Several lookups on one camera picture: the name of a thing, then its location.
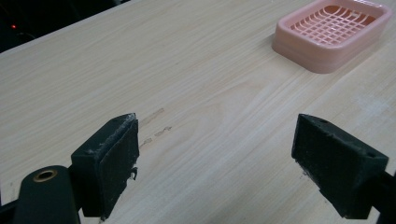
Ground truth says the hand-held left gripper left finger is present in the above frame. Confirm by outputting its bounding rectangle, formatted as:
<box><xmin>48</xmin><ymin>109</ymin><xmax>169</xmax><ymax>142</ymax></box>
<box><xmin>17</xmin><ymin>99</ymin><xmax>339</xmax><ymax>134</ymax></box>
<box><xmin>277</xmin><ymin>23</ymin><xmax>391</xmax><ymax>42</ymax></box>
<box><xmin>70</xmin><ymin>112</ymin><xmax>140</xmax><ymax>221</ymax></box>

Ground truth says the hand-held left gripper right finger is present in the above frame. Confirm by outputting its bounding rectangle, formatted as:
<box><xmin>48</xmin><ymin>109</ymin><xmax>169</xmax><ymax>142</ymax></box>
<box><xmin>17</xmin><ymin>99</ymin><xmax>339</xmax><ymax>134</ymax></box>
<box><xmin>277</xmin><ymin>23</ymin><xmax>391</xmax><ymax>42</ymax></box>
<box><xmin>291</xmin><ymin>113</ymin><xmax>389</xmax><ymax>219</ymax></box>

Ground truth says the pink plastic soap dish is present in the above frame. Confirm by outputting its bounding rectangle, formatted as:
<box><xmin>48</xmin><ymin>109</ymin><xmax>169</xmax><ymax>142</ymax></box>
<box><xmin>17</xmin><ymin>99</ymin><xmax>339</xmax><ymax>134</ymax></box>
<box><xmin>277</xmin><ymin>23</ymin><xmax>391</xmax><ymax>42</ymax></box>
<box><xmin>271</xmin><ymin>0</ymin><xmax>393</xmax><ymax>75</ymax></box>

